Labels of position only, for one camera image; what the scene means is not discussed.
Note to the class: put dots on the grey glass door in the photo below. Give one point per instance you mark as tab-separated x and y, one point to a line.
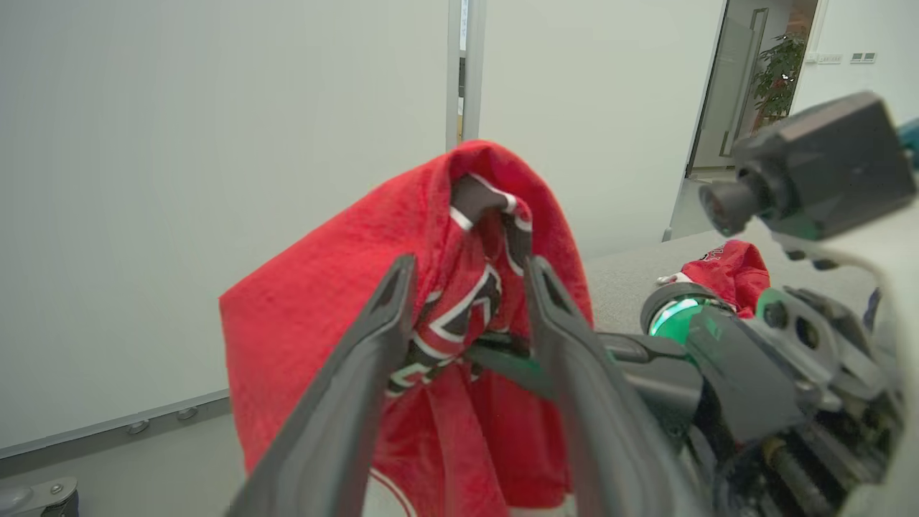
726	86

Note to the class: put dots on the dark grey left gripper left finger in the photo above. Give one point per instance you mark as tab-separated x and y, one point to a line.
337	409

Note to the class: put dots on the red jersey with black lettering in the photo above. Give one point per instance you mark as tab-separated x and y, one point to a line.
316	309

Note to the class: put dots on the small round metal glide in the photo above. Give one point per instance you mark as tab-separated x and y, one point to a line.
187	413
137	426

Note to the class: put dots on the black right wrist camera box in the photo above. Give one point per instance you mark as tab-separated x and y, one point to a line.
826	165

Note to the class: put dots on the small red garment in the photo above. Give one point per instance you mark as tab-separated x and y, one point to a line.
729	273

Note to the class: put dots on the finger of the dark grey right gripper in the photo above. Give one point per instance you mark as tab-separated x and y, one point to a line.
502	359

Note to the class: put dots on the green potted plant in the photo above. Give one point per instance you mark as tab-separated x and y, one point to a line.
779	75

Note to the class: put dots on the grey partition post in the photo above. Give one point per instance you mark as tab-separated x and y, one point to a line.
465	72

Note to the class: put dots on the white wall socket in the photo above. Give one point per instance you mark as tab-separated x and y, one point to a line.
829	59

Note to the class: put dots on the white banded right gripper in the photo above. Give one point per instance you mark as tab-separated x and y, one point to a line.
775	373

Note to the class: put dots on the grey partition base rail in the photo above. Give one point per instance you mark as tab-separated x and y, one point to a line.
108	427

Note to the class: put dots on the long curved grey partition foot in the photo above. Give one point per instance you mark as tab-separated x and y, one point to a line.
36	497

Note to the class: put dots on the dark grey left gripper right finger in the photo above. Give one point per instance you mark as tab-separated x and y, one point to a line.
596	416

